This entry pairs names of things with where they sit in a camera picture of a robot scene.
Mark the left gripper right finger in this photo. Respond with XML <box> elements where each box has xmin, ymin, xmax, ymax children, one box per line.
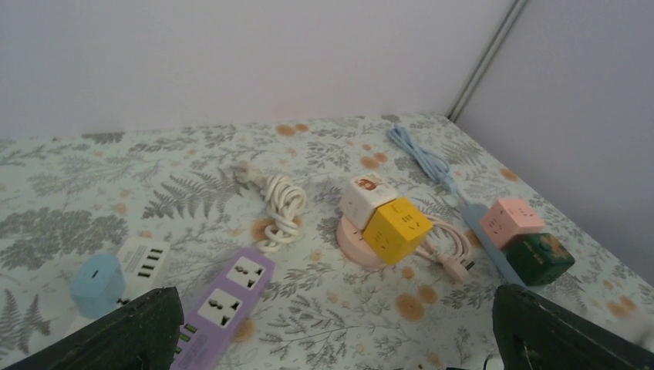
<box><xmin>492</xmin><ymin>284</ymin><xmax>653</xmax><ymax>369</ymax></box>

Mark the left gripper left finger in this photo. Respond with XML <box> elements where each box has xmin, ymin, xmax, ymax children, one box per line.
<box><xmin>8</xmin><ymin>287</ymin><xmax>184</xmax><ymax>370</ymax></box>

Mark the blue cube socket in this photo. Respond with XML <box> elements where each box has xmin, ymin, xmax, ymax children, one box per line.
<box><xmin>69</xmin><ymin>254</ymin><xmax>126</xmax><ymax>319</ymax></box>

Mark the dark green cube socket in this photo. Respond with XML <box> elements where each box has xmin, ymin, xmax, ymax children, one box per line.
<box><xmin>506</xmin><ymin>233</ymin><xmax>575</xmax><ymax>286</ymax></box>

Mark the pink cube socket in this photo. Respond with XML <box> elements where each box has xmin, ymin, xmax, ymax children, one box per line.
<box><xmin>484</xmin><ymin>198</ymin><xmax>545</xmax><ymax>249</ymax></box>

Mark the yellow cube socket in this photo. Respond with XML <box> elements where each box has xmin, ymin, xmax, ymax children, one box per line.
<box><xmin>363</xmin><ymin>197</ymin><xmax>433</xmax><ymax>265</ymax></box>

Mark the white cube socket with sticker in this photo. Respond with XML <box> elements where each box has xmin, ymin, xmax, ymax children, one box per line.
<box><xmin>339</xmin><ymin>172</ymin><xmax>399</xmax><ymax>230</ymax></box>

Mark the purple power strip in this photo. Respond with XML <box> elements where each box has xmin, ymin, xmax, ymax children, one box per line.
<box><xmin>170</xmin><ymin>247</ymin><xmax>275</xmax><ymax>370</ymax></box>

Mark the floral table mat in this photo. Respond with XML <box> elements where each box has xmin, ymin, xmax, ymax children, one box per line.
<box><xmin>1</xmin><ymin>113</ymin><xmax>653</xmax><ymax>369</ymax></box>

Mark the pink round power socket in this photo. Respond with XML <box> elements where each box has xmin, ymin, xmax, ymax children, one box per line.
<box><xmin>336</xmin><ymin>216</ymin><xmax>387</xmax><ymax>269</ymax></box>

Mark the white coiled cable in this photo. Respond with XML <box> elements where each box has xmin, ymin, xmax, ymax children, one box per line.
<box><xmin>228</xmin><ymin>160</ymin><xmax>308</xmax><ymax>254</ymax></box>

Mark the aluminium frame post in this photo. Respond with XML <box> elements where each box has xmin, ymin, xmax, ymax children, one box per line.
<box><xmin>445</xmin><ymin>0</ymin><xmax>530</xmax><ymax>122</ymax></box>

